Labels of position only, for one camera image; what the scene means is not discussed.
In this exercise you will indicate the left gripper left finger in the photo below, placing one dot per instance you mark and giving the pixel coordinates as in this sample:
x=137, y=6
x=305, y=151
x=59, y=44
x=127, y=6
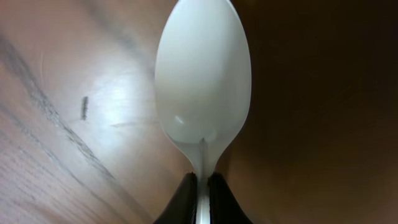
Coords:
x=182, y=207

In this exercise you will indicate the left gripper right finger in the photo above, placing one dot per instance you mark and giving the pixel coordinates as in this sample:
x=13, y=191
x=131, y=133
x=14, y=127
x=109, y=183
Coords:
x=224, y=208

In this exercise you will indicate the white spoon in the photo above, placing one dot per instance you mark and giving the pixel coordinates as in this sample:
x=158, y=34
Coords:
x=203, y=85

